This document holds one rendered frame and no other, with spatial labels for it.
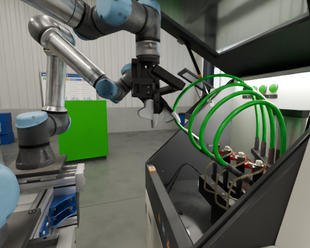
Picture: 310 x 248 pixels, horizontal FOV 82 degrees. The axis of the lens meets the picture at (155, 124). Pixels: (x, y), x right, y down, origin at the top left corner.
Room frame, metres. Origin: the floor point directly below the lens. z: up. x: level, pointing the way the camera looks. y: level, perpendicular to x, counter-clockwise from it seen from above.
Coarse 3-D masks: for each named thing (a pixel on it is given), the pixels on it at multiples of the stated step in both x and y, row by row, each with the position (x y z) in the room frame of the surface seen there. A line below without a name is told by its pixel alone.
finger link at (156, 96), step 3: (156, 87) 0.54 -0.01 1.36; (156, 90) 0.52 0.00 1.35; (156, 93) 0.52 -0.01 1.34; (153, 96) 0.54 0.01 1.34; (156, 96) 0.52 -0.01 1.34; (153, 99) 0.54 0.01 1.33; (156, 99) 0.52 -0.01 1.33; (156, 102) 0.53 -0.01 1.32; (156, 105) 0.52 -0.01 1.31; (156, 108) 0.53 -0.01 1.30; (156, 111) 0.53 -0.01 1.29
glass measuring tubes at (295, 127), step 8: (288, 112) 0.68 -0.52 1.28; (296, 112) 0.65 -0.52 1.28; (304, 112) 0.64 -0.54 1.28; (288, 120) 0.69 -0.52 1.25; (296, 120) 0.66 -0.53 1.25; (304, 120) 0.65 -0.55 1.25; (288, 128) 0.69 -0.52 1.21; (296, 128) 0.65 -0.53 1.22; (304, 128) 0.65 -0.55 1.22; (288, 136) 0.68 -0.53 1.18; (296, 136) 0.65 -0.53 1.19; (288, 144) 0.68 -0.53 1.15
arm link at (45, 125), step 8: (32, 112) 0.80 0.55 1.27; (40, 112) 0.79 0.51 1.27; (16, 120) 0.73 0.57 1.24; (24, 120) 0.72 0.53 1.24; (32, 120) 0.73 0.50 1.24; (40, 120) 0.75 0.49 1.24; (48, 120) 0.80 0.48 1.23; (24, 128) 0.71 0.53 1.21; (32, 128) 0.72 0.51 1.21; (40, 128) 0.74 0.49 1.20; (48, 128) 0.78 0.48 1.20; (56, 128) 0.84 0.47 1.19; (24, 136) 0.71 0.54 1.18; (32, 136) 0.72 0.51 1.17; (40, 136) 0.74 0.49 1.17; (48, 136) 0.78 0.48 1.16; (24, 144) 0.71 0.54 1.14; (32, 144) 0.72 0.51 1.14
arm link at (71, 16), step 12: (24, 0) 0.42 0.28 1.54; (36, 0) 0.42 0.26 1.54; (48, 0) 0.43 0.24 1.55; (60, 0) 0.45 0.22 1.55; (72, 0) 0.47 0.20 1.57; (48, 12) 0.45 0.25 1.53; (60, 12) 0.46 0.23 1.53; (72, 12) 0.47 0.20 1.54; (84, 12) 0.49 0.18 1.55; (72, 24) 0.50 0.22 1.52; (84, 24) 0.51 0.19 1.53; (84, 36) 0.56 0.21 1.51; (96, 36) 0.55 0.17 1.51
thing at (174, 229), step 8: (152, 176) 0.83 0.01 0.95; (152, 184) 0.79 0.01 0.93; (160, 184) 0.75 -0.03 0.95; (152, 192) 0.79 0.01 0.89; (160, 192) 0.68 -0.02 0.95; (152, 200) 0.79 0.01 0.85; (160, 200) 0.62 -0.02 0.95; (168, 200) 0.62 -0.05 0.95; (152, 208) 0.79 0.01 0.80; (160, 208) 0.61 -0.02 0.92; (168, 208) 0.57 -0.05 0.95; (160, 216) 0.61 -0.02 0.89; (168, 216) 0.53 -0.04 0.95; (176, 216) 0.53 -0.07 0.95; (160, 224) 0.61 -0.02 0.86; (168, 224) 0.50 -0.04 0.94; (176, 224) 0.49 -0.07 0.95; (160, 232) 0.61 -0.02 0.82; (168, 232) 0.50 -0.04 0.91; (176, 232) 0.46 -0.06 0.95; (184, 232) 0.46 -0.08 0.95; (176, 240) 0.43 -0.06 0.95; (184, 240) 0.43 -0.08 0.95
